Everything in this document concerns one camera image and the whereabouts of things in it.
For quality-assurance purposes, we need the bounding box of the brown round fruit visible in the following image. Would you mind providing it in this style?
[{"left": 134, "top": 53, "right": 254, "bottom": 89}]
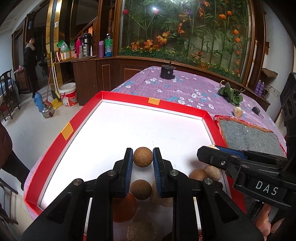
[
  {"left": 130, "top": 179, "right": 152, "bottom": 200},
  {"left": 133, "top": 147, "right": 153, "bottom": 168}
]

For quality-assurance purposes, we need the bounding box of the operator hand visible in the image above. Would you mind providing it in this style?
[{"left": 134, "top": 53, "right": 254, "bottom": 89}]
[{"left": 255, "top": 204, "right": 284, "bottom": 241}]

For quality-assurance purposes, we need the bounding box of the brown round fruit in tray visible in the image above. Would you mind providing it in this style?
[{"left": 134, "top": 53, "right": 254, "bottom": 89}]
[{"left": 130, "top": 179, "right": 152, "bottom": 200}]

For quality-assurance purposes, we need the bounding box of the orange fruit in tray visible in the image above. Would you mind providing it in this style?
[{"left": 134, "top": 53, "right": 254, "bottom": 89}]
[{"left": 112, "top": 192, "right": 138, "bottom": 223}]

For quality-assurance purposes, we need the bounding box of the tan fruit in tray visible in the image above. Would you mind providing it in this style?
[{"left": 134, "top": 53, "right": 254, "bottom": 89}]
[{"left": 189, "top": 169, "right": 208, "bottom": 181}]

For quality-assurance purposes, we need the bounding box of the red white tray box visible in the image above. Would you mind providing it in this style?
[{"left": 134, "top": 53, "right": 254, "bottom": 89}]
[{"left": 23, "top": 90, "right": 247, "bottom": 241}]

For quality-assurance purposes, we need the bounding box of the pale fruit in tray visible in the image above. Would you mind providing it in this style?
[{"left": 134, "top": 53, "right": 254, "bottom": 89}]
[{"left": 205, "top": 165, "right": 221, "bottom": 181}]

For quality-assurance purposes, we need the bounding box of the grey felt mat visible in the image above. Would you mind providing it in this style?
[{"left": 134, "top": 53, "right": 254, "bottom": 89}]
[{"left": 214, "top": 115, "right": 287, "bottom": 157}]

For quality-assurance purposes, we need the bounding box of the black car key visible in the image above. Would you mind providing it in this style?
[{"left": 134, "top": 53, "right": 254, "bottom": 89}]
[{"left": 252, "top": 106, "right": 264, "bottom": 118}]

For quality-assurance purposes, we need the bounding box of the green leafy vegetable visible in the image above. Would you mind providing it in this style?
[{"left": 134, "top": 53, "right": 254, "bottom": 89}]
[{"left": 218, "top": 80, "right": 245, "bottom": 106}]

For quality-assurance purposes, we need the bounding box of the purple floral tablecloth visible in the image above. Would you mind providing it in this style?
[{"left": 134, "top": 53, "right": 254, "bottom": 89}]
[{"left": 24, "top": 66, "right": 286, "bottom": 218}]

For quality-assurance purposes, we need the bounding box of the metal kettle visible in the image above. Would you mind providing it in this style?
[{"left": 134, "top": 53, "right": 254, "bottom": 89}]
[{"left": 41, "top": 104, "right": 55, "bottom": 118}]

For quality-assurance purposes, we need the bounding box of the white paint bucket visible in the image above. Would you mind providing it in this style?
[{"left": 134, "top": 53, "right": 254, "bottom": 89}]
[{"left": 59, "top": 82, "right": 78, "bottom": 108}]

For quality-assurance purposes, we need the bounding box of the blue water bottle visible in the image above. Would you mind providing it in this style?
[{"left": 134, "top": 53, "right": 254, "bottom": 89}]
[{"left": 34, "top": 92, "right": 44, "bottom": 113}]

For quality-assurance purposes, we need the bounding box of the person in brown coat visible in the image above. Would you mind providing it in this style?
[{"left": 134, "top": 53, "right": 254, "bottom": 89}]
[{"left": 0, "top": 124, "right": 30, "bottom": 190}]

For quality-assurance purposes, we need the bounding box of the purple cup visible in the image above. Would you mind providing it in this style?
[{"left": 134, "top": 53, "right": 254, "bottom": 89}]
[{"left": 98, "top": 41, "right": 104, "bottom": 58}]

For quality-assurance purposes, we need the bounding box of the green plastic bottle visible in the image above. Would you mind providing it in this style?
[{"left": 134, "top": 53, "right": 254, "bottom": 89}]
[{"left": 104, "top": 33, "right": 113, "bottom": 57}]

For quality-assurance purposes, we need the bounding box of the dark wooden chair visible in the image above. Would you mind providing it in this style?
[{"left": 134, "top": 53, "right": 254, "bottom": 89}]
[{"left": 1, "top": 70, "right": 21, "bottom": 121}]

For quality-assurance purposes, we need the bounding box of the black steel thermos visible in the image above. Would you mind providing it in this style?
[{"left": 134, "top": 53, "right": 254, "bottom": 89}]
[{"left": 82, "top": 33, "right": 92, "bottom": 57}]

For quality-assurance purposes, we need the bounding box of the person in black coat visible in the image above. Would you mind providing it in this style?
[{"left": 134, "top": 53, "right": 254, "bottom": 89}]
[{"left": 23, "top": 38, "right": 40, "bottom": 98}]

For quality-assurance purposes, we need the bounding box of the flower mural glass panel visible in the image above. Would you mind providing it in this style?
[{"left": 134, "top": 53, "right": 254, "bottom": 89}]
[{"left": 119, "top": 0, "right": 252, "bottom": 83}]

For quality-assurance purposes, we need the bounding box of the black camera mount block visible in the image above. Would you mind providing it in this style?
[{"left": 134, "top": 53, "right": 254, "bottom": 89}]
[{"left": 160, "top": 62, "right": 175, "bottom": 80}]

